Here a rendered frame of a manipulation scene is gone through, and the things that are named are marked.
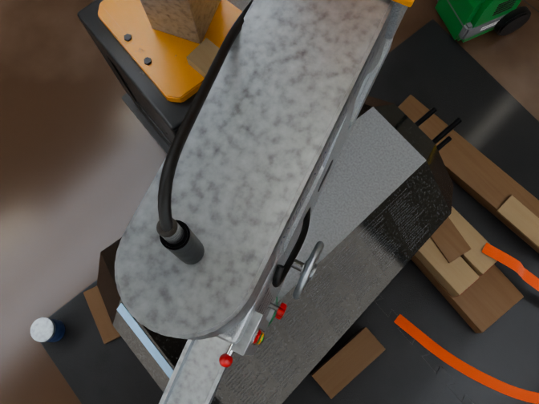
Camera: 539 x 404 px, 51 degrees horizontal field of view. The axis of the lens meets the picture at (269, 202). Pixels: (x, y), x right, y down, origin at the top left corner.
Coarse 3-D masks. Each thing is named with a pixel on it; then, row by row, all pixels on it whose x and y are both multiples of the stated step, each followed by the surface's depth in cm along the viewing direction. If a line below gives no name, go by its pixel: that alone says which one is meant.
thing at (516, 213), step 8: (512, 200) 248; (504, 208) 248; (512, 208) 248; (520, 208) 247; (504, 216) 247; (512, 216) 247; (520, 216) 246; (528, 216) 246; (536, 216) 246; (512, 224) 247; (520, 224) 246; (528, 224) 245; (536, 224) 245; (528, 232) 245; (536, 232) 244; (536, 240) 244
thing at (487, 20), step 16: (448, 0) 270; (464, 0) 258; (480, 0) 249; (496, 0) 248; (512, 0) 255; (448, 16) 275; (464, 16) 263; (480, 16) 257; (496, 16) 265; (512, 16) 265; (528, 16) 269; (464, 32) 268; (480, 32) 274; (496, 32) 274
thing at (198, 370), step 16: (192, 352) 154; (208, 352) 153; (224, 352) 153; (176, 368) 150; (192, 368) 154; (208, 368) 153; (224, 368) 148; (176, 384) 155; (192, 384) 154; (208, 384) 153; (160, 400) 151; (176, 400) 155; (192, 400) 154; (208, 400) 149
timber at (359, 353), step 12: (360, 336) 233; (372, 336) 233; (348, 348) 232; (360, 348) 232; (372, 348) 232; (384, 348) 232; (336, 360) 231; (348, 360) 231; (360, 360) 231; (372, 360) 231; (324, 372) 230; (336, 372) 230; (348, 372) 230; (360, 372) 230; (324, 384) 229; (336, 384) 229
